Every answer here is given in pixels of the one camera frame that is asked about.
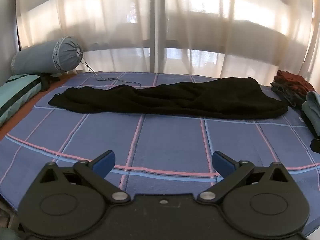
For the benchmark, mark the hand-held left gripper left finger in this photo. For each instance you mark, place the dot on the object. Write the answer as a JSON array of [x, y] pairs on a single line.
[[108, 160]]

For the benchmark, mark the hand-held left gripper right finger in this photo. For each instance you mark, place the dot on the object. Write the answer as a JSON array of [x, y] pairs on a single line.
[[220, 161]]

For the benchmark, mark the black pants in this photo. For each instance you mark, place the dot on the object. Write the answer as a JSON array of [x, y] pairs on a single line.
[[175, 100]]

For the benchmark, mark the teal folded cloth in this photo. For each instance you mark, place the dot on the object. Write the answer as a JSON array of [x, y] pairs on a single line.
[[312, 110]]

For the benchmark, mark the grey folded cloth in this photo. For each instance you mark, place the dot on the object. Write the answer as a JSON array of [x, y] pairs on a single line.
[[282, 90]]

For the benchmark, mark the red folded cloth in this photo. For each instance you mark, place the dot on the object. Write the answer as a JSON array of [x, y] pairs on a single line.
[[291, 78]]

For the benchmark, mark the dark cloth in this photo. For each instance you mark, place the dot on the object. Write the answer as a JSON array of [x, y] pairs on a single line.
[[47, 80]]

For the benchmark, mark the teal pillow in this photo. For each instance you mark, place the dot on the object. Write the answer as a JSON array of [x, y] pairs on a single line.
[[17, 92]]

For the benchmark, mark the grey-blue bolster pillow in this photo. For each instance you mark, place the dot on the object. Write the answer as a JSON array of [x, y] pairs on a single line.
[[42, 57]]

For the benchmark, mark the sheer white curtain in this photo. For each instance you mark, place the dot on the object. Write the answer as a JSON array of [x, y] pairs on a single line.
[[100, 17]]

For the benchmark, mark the window frame post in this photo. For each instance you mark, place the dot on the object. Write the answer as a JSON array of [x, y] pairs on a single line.
[[158, 30]]

